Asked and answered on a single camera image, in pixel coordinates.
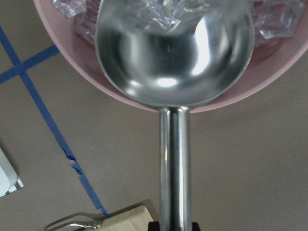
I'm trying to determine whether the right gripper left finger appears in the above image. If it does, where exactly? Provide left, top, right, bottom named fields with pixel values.
left=148, top=221, right=160, bottom=231

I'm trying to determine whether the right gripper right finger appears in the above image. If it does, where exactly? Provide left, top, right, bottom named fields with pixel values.
left=192, top=222, right=200, bottom=231

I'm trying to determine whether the steel ice scoop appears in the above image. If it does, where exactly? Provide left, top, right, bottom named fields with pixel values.
left=95, top=0, right=254, bottom=231

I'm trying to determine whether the clear ice cubes pile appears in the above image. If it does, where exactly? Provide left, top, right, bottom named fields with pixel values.
left=51, top=0, right=306, bottom=46

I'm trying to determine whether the bamboo cutting board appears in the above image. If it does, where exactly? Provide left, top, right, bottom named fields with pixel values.
left=44, top=204, right=154, bottom=231

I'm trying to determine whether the pink bowl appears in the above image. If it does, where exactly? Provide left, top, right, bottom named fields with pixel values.
left=32, top=0, right=308, bottom=114

